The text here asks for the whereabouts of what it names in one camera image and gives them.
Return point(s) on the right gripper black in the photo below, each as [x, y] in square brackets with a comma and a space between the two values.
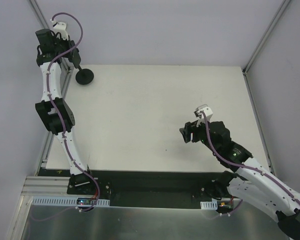
[187, 133]

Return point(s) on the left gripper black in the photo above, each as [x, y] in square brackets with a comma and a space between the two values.
[75, 57]

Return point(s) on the black phone stand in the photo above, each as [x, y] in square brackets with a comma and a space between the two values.
[84, 76]

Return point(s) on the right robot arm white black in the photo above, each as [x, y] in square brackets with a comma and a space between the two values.
[246, 178]

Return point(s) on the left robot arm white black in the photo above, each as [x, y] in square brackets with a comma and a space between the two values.
[52, 109]

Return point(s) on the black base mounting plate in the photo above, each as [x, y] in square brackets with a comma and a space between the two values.
[145, 189]

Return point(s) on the left aluminium frame post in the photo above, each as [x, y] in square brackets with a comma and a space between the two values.
[47, 47]

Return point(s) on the aluminium frame post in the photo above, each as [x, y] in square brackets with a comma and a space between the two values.
[266, 35]
[47, 47]

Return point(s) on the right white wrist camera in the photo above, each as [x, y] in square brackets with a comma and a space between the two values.
[203, 112]

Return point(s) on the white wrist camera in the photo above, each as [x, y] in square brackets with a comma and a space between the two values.
[203, 112]
[60, 28]

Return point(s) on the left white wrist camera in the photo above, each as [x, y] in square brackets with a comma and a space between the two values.
[60, 28]

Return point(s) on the right white cable duct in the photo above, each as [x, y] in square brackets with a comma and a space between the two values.
[209, 205]

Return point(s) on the white cable duct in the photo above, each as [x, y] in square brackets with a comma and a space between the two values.
[209, 205]
[58, 201]

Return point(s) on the right aluminium frame post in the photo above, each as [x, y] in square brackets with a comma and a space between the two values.
[266, 35]

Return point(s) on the left white cable duct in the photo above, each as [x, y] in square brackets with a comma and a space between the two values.
[58, 201]

